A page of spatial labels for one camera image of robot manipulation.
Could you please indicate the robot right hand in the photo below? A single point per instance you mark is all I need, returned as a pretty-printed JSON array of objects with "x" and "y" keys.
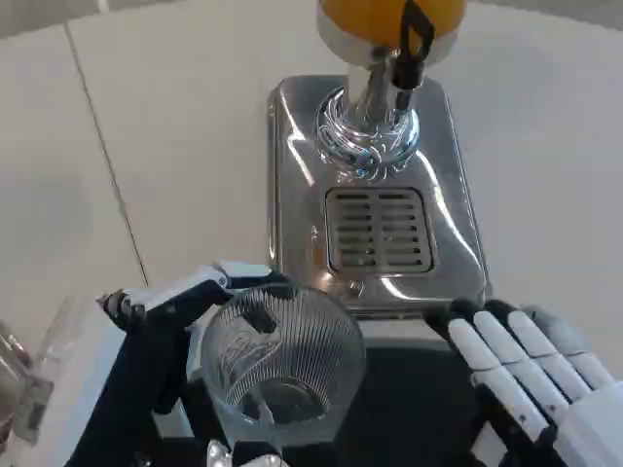
[{"x": 525, "y": 370}]

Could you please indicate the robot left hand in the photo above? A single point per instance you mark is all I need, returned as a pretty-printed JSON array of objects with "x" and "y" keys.
[{"x": 146, "y": 350}]

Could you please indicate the clear ribbed glass cup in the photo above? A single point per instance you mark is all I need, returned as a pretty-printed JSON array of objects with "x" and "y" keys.
[{"x": 287, "y": 350}]

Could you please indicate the steel drip tray grid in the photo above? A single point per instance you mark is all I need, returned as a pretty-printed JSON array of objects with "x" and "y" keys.
[{"x": 379, "y": 228}]

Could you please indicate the steel drink dispenser orange tank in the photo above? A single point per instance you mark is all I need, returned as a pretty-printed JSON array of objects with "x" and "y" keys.
[{"x": 297, "y": 194}]

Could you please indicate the black tap lever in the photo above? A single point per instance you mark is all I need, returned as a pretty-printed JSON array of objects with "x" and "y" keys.
[{"x": 414, "y": 44}]

